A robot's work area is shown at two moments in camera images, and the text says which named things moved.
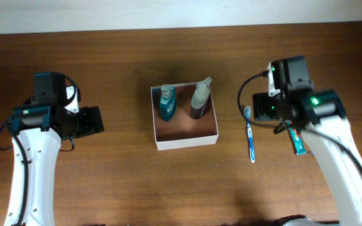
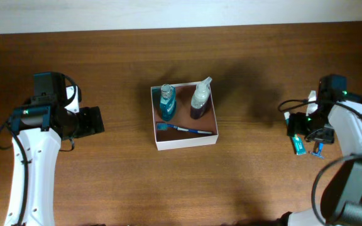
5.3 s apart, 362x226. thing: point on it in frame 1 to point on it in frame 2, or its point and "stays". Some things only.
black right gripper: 260,107 to 296,125
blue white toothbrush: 247,112 to 164,126
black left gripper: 93,121 stays
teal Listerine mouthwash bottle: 167,102 stays
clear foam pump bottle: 200,99 stays
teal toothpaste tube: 297,139 stays
